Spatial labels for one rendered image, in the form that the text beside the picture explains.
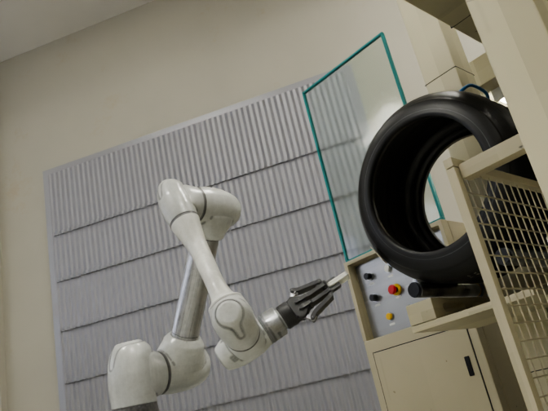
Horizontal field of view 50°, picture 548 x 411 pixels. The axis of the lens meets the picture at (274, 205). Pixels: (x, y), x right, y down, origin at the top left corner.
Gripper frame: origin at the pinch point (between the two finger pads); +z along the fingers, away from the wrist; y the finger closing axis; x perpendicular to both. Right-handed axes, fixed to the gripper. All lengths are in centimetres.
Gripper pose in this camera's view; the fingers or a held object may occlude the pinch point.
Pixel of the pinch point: (338, 280)
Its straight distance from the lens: 178.0
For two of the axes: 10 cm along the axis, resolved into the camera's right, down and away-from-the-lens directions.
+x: -2.4, -6.1, -7.6
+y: 5.0, 5.9, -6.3
